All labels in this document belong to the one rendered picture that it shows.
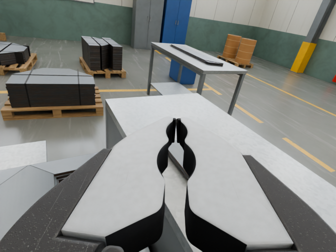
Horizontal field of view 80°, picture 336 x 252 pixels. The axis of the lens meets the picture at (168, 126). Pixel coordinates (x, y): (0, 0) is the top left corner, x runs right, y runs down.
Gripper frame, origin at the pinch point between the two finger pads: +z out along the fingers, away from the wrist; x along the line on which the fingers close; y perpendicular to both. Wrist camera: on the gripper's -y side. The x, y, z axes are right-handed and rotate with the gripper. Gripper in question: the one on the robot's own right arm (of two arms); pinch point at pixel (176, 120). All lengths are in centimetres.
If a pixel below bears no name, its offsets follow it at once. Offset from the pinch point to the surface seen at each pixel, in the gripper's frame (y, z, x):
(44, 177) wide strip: 54, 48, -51
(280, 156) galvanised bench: 45, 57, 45
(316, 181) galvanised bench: 46, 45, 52
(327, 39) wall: 70, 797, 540
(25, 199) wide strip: 54, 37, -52
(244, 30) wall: 67, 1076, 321
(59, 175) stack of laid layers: 56, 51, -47
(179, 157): 38, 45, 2
